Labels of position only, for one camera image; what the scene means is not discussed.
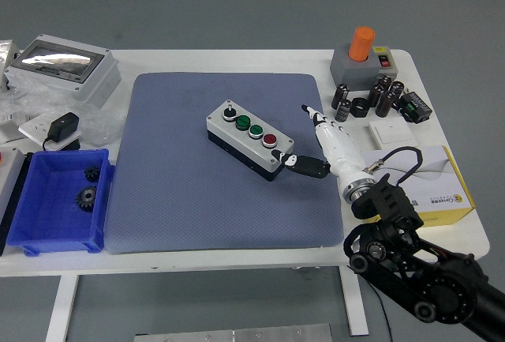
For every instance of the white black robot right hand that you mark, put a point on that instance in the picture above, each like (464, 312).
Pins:
(341, 152)

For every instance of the grey four-button control box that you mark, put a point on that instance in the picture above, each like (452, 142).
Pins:
(236, 136)

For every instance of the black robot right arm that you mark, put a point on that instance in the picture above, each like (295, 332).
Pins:
(398, 215)

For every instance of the black capacitor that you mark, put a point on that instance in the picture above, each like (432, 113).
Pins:
(385, 105)
(384, 81)
(397, 90)
(343, 111)
(375, 96)
(340, 96)

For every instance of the grey block holder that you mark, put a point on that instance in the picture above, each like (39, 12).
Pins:
(347, 73)

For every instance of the black module with green terminal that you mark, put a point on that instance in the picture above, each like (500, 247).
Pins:
(416, 106)

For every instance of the white yellow cardboard box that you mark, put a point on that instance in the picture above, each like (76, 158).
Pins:
(442, 184)

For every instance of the orange cylinder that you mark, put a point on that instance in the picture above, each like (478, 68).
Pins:
(361, 43)

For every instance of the white table leg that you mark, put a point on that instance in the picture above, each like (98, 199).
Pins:
(61, 310)
(355, 310)

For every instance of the grey-blue table mat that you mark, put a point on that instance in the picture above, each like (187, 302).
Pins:
(189, 207)

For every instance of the grey metal plate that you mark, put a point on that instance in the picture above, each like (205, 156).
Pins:
(233, 334)

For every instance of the clear plastic bag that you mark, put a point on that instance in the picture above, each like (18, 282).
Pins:
(98, 125)

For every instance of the small black gear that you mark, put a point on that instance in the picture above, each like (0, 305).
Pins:
(92, 174)

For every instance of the large black gear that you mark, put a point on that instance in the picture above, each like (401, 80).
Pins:
(86, 199)

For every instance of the black power adapter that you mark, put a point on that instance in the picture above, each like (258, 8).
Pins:
(63, 125)

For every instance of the blue plastic bin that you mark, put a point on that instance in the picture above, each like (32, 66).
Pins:
(47, 215)

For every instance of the white wall switch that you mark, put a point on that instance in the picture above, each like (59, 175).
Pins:
(392, 133)

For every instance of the grey red-black switch box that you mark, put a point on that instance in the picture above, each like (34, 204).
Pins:
(388, 63)

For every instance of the grey enclosure with clear lid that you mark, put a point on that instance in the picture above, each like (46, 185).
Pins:
(67, 77)

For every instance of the white wall socket plate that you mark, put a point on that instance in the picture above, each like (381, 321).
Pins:
(35, 126)

